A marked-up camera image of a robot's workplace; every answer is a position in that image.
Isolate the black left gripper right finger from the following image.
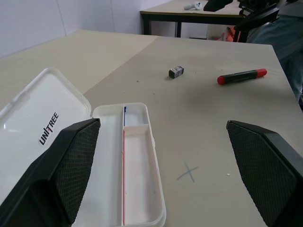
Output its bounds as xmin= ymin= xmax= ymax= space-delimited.
xmin=226 ymin=120 xmax=303 ymax=227

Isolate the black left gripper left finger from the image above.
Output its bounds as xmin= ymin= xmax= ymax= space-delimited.
xmin=0 ymin=118 xmax=101 ymax=227

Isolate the white plastic pencil case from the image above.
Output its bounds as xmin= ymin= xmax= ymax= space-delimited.
xmin=0 ymin=67 xmax=167 ymax=227

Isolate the red and black marker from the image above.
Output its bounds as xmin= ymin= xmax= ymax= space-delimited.
xmin=217 ymin=68 xmax=268 ymax=85

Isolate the person in blue jeans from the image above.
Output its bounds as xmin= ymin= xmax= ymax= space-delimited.
xmin=246 ymin=0 xmax=303 ymax=114

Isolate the dirty grey eraser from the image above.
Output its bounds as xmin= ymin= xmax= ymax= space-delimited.
xmin=168 ymin=66 xmax=185 ymax=79

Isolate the black office chair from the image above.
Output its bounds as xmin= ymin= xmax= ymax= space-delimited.
xmin=203 ymin=0 xmax=281 ymax=43

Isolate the black framed wooden desk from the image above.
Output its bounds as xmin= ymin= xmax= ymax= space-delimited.
xmin=139 ymin=0 xmax=248 ymax=43

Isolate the white VR controller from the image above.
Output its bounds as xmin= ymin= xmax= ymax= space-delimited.
xmin=184 ymin=1 xmax=203 ymax=11

